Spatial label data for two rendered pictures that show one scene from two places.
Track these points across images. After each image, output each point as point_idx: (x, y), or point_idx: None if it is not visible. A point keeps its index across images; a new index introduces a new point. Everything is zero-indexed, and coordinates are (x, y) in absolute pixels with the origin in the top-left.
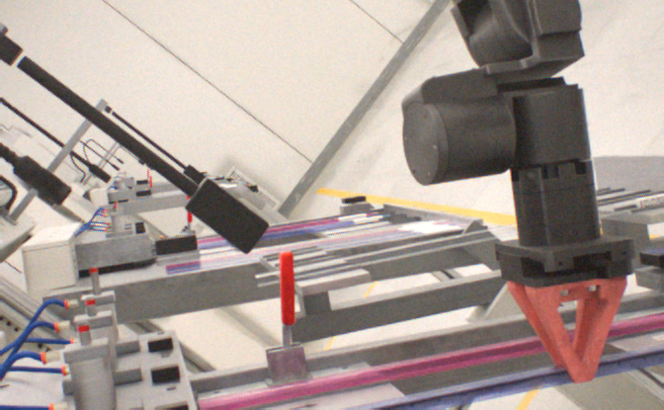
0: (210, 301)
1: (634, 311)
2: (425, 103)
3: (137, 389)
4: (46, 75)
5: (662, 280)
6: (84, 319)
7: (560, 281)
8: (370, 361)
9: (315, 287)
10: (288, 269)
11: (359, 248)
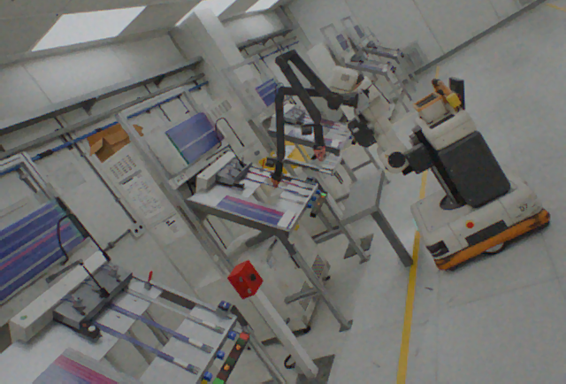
0: (291, 141)
1: (301, 181)
2: (266, 159)
3: (236, 171)
4: (232, 149)
5: (305, 180)
6: (235, 163)
7: (273, 179)
8: (271, 172)
9: None
10: (263, 161)
11: None
